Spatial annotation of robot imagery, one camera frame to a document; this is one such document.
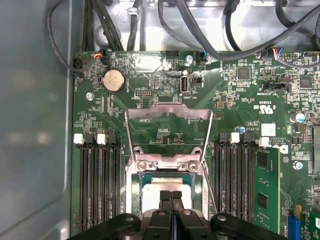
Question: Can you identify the internal USB port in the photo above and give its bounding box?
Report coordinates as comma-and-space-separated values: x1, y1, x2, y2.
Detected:
179, 75, 190, 96

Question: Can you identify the thin black fan cable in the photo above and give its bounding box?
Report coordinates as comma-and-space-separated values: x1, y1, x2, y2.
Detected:
46, 0, 84, 75

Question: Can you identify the black and grey PC case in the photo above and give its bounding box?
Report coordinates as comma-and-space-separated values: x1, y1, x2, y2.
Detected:
0, 0, 320, 240

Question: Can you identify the metal CPU socket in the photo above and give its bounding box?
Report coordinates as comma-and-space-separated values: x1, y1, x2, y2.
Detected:
124, 147, 214, 218

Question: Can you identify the CPU with silver top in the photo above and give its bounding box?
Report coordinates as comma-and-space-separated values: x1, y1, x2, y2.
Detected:
138, 173, 196, 217

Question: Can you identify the green RAM stick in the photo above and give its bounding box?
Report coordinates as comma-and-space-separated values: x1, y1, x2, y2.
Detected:
254, 147, 280, 235

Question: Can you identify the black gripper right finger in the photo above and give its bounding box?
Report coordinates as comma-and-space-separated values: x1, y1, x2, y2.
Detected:
171, 191, 288, 240

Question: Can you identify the blue expansion slot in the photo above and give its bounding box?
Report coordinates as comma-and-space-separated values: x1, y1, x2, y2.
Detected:
287, 213, 302, 240

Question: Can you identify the metal locking lever wire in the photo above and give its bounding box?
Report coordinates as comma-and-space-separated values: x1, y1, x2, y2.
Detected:
201, 159, 219, 215

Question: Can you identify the silver coin battery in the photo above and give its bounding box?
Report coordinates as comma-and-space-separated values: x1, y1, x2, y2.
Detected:
101, 68, 125, 95

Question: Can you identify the green motherboard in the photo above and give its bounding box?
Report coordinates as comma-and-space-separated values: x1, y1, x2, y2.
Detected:
71, 49, 320, 240

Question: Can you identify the metal socket cover frame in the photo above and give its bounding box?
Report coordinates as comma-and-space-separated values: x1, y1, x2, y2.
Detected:
124, 101, 214, 165

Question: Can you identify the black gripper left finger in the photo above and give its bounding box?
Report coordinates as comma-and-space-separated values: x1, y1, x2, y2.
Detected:
66, 190, 173, 240

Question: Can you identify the RAM slot with black clips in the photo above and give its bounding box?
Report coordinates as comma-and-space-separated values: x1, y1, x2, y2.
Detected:
236, 132, 254, 226
214, 132, 230, 221
85, 133, 103, 232
106, 133, 124, 221

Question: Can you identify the thick black cable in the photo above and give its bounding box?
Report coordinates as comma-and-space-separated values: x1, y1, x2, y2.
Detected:
157, 0, 213, 60
224, 0, 251, 52
207, 9, 320, 61

